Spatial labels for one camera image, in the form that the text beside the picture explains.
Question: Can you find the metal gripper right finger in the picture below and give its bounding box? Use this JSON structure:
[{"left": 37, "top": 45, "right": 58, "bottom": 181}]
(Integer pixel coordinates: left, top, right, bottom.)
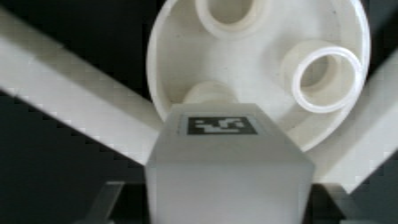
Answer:
[{"left": 303, "top": 183, "right": 379, "bottom": 224}]

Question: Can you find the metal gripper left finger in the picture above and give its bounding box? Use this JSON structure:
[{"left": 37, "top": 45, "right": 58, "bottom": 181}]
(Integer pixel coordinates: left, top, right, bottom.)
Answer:
[{"left": 72, "top": 180, "right": 148, "bottom": 224}]

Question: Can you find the white stool leg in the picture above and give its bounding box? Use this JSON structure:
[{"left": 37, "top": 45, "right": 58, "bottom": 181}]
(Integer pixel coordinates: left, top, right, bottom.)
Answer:
[{"left": 145, "top": 104, "right": 314, "bottom": 224}]

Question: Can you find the white L-shaped fence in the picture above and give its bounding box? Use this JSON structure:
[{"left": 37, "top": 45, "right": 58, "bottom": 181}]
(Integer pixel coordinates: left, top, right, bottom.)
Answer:
[{"left": 0, "top": 7, "right": 398, "bottom": 191}]

